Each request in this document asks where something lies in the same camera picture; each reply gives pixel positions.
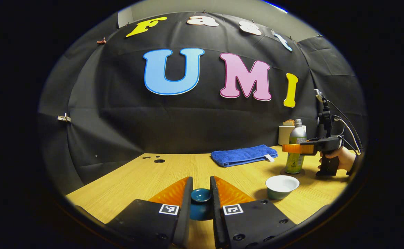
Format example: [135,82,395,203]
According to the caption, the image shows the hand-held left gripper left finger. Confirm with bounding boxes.
[105,176,194,249]

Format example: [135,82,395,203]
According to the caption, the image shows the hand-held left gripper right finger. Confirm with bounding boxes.
[210,176,297,249]

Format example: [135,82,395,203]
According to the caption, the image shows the silver water bottle green label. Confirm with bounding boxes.
[285,119,307,174]

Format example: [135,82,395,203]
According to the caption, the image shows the round brown coaster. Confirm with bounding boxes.
[280,168,306,178]

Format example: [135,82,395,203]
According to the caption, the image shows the teal teacup white inside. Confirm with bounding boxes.
[265,175,300,201]

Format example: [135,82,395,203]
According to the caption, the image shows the white toaster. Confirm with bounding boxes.
[278,125,297,146]

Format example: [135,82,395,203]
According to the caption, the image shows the blue folded towel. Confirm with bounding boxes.
[210,144,279,168]

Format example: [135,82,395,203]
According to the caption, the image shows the black backdrop cloth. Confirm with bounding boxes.
[38,12,367,194]

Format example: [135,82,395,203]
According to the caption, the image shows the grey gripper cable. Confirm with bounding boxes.
[333,118,361,153]

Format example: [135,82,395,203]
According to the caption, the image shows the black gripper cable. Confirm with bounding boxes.
[326,99,364,153]

